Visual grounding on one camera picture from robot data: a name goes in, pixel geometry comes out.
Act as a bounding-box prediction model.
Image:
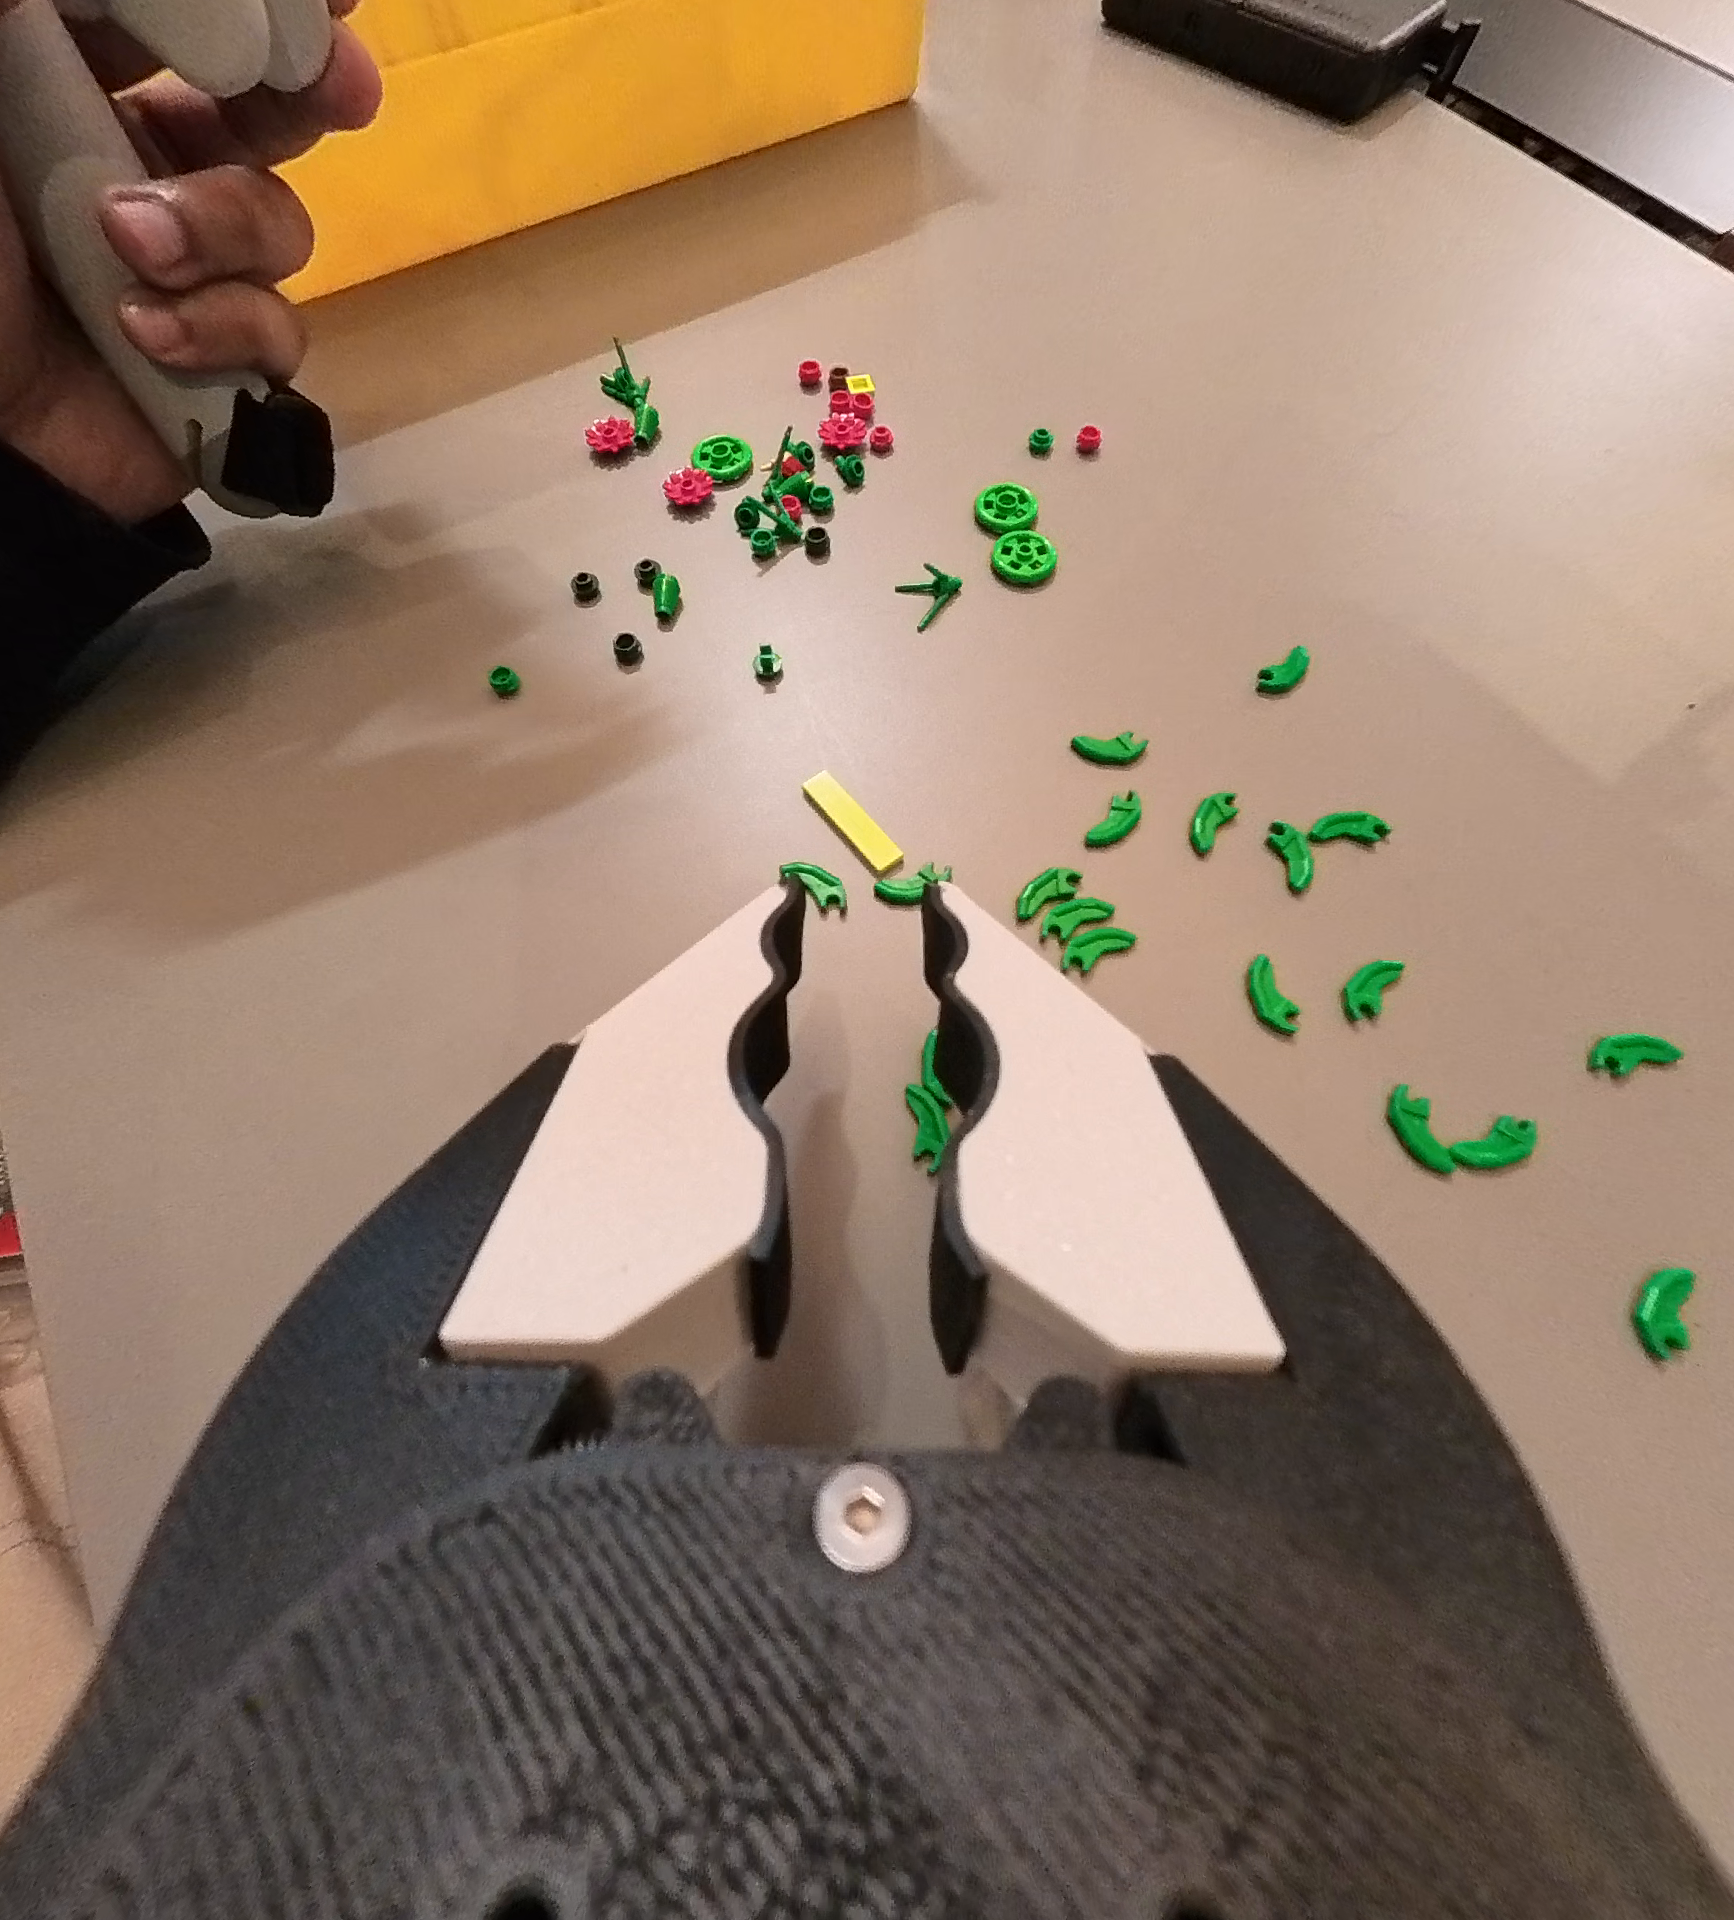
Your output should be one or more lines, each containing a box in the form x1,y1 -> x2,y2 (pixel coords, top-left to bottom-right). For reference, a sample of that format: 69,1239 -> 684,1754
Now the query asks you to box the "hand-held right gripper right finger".
918,881 -> 1291,1427

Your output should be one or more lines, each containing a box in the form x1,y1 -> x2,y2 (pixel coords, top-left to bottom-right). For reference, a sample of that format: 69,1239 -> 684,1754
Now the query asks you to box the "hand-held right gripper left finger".
437,881 -> 811,1411

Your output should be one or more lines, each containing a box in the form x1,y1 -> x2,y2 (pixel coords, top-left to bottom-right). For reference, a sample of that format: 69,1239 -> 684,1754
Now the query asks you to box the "scatter of green toy leaves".
777,644 -> 1702,1364

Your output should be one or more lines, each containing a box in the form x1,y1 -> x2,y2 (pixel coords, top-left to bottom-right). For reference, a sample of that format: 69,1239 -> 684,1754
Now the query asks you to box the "long yellow toy tile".
800,767 -> 908,875

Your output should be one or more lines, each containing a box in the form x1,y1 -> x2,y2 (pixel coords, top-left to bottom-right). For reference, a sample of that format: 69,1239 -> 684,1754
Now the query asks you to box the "yellow plastic bin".
267,0 -> 930,302

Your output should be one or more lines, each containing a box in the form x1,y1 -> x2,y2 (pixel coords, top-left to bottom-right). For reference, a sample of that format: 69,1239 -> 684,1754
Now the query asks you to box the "black power bank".
1103,0 -> 1458,125

